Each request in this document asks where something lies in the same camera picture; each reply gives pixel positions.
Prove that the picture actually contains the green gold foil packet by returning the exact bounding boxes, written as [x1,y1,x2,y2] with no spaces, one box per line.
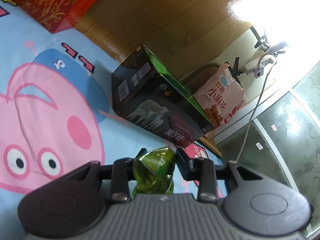
[133,146,176,196]

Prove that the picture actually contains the large pink snack bag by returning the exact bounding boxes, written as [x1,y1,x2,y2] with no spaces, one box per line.
[198,63,246,128]

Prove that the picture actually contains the black sheep-print box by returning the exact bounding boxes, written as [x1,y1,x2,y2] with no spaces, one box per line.
[111,46,214,148]

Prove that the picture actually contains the white power strip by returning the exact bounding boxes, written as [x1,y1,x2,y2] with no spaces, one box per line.
[244,55,274,79]

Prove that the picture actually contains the white cable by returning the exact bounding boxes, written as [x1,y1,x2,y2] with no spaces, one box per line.
[236,55,278,162]

